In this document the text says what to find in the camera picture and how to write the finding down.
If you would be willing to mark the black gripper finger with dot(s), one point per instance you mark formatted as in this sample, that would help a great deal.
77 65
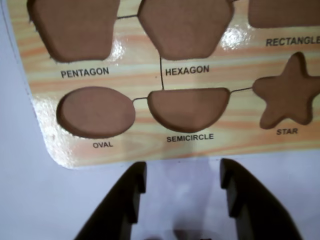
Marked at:
112 212
260 215

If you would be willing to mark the wooden shape puzzle board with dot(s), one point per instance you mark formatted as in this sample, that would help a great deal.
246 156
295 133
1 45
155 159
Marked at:
200 152

